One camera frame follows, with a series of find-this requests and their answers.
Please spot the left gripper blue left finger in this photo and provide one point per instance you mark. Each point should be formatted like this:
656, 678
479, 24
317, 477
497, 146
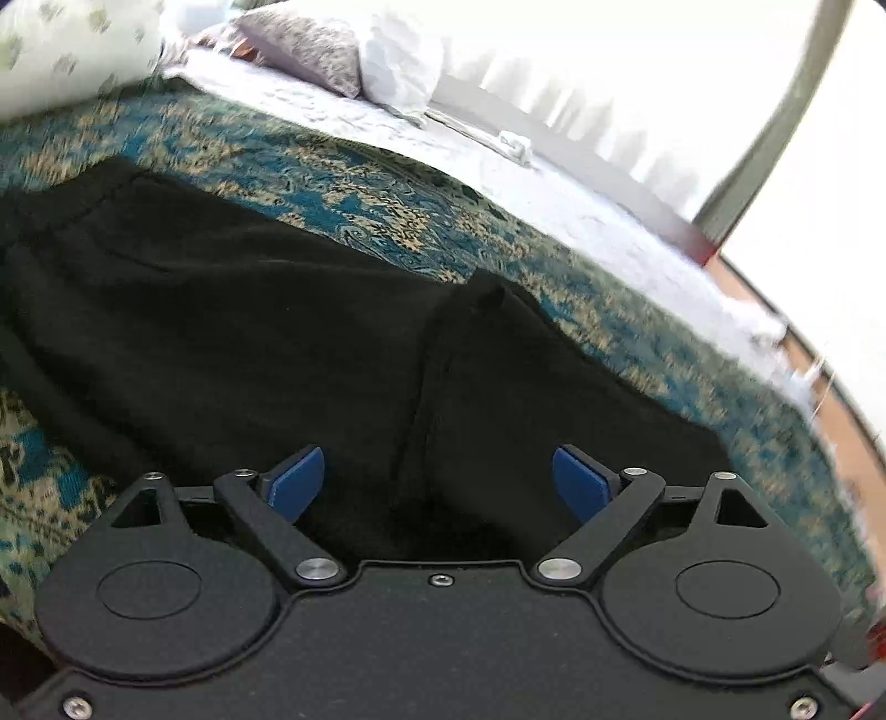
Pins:
264, 508

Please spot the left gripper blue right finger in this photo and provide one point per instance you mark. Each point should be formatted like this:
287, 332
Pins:
610, 508

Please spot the black pants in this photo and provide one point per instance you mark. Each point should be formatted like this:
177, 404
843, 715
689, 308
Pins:
151, 326

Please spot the blue paisley patterned bedspread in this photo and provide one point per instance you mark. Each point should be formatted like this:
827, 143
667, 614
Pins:
425, 221

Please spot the white bed sheet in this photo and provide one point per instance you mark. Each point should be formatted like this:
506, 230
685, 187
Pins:
538, 194

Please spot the green curtain right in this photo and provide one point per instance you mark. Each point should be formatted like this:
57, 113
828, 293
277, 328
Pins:
722, 211

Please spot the purple floral pillow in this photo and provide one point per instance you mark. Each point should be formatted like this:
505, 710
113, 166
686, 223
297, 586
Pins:
313, 48

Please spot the white pillow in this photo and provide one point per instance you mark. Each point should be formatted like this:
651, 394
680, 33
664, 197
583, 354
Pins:
401, 56

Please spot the white floral duvet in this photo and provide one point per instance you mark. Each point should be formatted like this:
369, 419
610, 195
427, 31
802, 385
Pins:
58, 53

